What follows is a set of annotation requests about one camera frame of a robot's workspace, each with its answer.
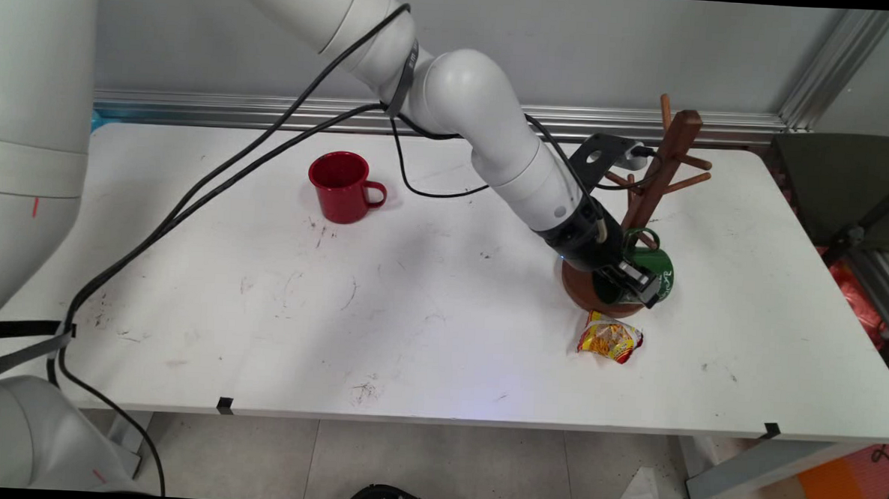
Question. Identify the red enamel mug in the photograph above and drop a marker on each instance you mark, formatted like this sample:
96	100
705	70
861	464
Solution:
340	200

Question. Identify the blue bubble wrap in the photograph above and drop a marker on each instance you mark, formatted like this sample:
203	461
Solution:
97	120

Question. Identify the red plastic bag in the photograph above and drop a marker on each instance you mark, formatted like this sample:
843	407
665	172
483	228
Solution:
855	297

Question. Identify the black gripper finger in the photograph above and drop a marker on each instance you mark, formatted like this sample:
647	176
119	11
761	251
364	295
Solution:
612	288
642	284

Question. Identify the yellow red snack packet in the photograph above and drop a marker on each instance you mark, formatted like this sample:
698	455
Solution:
609	339

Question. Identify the brown wooden mug tree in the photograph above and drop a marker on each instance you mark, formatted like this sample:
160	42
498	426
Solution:
678	151

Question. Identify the horizontal aluminium frame rail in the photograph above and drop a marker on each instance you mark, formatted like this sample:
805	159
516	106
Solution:
195	107

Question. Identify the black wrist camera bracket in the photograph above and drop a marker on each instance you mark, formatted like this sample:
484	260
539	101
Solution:
595	151

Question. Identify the green enamel mug white print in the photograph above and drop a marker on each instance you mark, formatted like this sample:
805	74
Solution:
658	260

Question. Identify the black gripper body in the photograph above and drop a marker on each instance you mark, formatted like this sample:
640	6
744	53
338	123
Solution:
598	249

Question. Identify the black tape marker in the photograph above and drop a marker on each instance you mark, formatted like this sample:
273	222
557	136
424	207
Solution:
771	430
224	405

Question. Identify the slanted aluminium frame post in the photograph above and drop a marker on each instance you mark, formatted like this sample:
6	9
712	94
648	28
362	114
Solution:
835	68

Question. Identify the grey table leg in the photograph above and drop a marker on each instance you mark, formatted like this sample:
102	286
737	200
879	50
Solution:
765	466
136	431

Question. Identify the black round floor object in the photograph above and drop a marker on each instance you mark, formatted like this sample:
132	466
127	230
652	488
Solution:
388	498

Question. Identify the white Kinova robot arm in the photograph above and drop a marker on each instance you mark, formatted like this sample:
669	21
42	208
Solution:
481	108

